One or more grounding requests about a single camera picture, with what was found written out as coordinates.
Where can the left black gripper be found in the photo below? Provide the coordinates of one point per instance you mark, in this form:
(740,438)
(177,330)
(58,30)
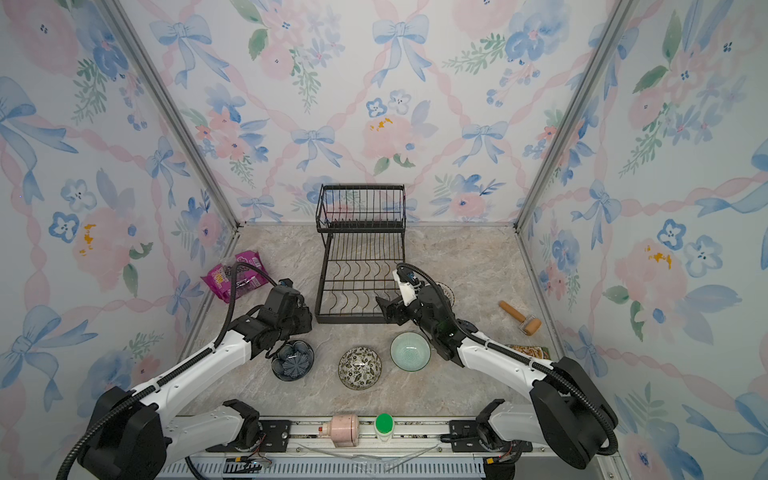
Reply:
(307,319)

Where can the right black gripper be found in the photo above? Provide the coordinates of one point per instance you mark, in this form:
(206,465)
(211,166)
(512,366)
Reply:
(389,310)

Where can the dark blue striped bowl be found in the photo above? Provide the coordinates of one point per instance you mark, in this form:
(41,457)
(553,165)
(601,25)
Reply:
(293,361)

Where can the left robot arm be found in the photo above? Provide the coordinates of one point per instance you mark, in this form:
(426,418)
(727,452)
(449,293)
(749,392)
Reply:
(136,433)

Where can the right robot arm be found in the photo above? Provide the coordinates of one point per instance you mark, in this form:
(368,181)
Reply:
(567,411)

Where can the black two-tier dish rack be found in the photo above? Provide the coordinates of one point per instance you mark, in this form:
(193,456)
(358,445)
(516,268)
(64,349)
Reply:
(363,231)

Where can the light green bowl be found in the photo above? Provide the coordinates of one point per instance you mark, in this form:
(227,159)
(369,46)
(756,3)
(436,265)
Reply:
(410,352)

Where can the brown white lattice bowl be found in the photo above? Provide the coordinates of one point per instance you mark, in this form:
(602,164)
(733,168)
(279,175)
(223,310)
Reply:
(448,292)

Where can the grey floral patterned bowl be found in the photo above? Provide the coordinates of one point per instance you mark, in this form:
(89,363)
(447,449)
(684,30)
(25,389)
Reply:
(359,368)

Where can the purple snack bag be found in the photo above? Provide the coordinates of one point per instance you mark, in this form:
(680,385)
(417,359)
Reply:
(220,279)

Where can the green lid bottle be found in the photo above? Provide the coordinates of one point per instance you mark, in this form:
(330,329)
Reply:
(384,427)

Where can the pink cup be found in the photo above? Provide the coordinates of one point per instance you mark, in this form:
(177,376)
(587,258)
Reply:
(341,430)

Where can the wooden roller tool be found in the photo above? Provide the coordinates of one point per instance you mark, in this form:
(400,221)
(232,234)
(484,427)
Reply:
(528,324)

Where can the orange food packet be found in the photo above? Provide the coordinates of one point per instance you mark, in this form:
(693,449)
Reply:
(538,352)

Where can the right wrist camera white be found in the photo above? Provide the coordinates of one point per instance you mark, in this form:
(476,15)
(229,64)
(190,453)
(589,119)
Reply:
(407,285)

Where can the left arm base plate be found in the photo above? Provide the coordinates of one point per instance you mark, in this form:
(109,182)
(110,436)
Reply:
(265,436)

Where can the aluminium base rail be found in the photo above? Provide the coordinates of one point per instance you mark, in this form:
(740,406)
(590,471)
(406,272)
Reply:
(414,452)

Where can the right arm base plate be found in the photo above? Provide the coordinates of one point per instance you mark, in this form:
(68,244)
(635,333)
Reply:
(463,437)

